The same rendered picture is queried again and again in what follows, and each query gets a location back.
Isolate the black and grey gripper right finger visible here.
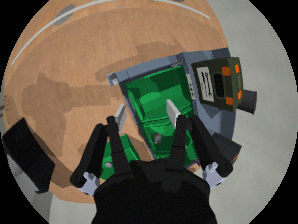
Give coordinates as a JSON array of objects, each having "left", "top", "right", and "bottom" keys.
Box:
[{"left": 161, "top": 100, "right": 233, "bottom": 195}]

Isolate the green bin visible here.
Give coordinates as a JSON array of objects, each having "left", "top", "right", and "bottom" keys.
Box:
[
  {"left": 100, "top": 134, "right": 141, "bottom": 180},
  {"left": 124, "top": 65, "right": 192, "bottom": 122},
  {"left": 152, "top": 140, "right": 198, "bottom": 166},
  {"left": 139, "top": 105, "right": 194, "bottom": 152}
]

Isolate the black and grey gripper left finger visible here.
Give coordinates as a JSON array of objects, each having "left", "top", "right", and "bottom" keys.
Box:
[{"left": 70, "top": 103, "right": 140, "bottom": 198}]

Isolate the grey shelf rack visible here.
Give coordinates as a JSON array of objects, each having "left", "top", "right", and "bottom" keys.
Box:
[{"left": 106, "top": 47, "right": 237, "bottom": 159}]

